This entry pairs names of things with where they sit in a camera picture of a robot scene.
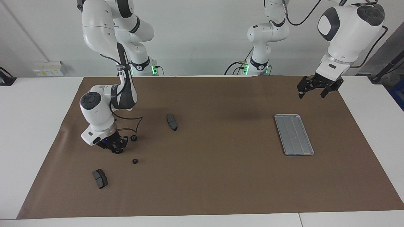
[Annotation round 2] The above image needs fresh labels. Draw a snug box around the silver metal tray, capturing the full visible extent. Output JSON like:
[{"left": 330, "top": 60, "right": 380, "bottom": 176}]
[{"left": 274, "top": 114, "right": 315, "bottom": 156}]

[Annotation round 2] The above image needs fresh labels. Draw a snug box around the dark grey brake pad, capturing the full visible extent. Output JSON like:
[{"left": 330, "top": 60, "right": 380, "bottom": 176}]
[
  {"left": 166, "top": 113, "right": 178, "bottom": 131},
  {"left": 92, "top": 169, "right": 108, "bottom": 189}
]

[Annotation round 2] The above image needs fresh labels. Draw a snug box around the black metal stand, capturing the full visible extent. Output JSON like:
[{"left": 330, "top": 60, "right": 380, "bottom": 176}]
[{"left": 368, "top": 50, "right": 404, "bottom": 84}]

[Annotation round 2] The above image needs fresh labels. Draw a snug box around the blue crate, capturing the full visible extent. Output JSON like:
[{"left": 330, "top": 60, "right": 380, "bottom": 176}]
[{"left": 388, "top": 79, "right": 404, "bottom": 111}]

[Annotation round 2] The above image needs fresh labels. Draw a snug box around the brown paper mat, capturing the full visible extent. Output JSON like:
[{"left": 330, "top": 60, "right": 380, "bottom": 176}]
[{"left": 16, "top": 75, "right": 404, "bottom": 220}]

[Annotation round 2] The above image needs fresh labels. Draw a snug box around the black table clamp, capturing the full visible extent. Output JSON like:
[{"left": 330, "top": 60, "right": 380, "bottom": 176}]
[{"left": 0, "top": 67, "right": 17, "bottom": 86}]

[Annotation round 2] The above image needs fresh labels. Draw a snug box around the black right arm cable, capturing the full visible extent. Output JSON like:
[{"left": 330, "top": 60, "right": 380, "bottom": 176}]
[{"left": 100, "top": 54, "right": 143, "bottom": 133}]

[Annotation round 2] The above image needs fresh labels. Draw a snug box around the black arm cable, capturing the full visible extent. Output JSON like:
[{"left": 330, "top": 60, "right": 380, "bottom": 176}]
[
  {"left": 282, "top": 0, "right": 388, "bottom": 68},
  {"left": 100, "top": 54, "right": 143, "bottom": 133}
]

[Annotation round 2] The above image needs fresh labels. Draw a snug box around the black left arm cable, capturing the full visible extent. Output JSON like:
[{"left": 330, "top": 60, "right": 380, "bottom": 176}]
[{"left": 282, "top": 0, "right": 388, "bottom": 68}]

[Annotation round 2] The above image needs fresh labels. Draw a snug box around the black base cable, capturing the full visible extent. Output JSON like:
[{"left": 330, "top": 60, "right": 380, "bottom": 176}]
[{"left": 224, "top": 61, "right": 242, "bottom": 75}]

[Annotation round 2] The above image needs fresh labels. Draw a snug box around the white wall socket box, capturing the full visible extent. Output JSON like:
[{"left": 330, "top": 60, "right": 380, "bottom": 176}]
[{"left": 33, "top": 61, "right": 65, "bottom": 77}]

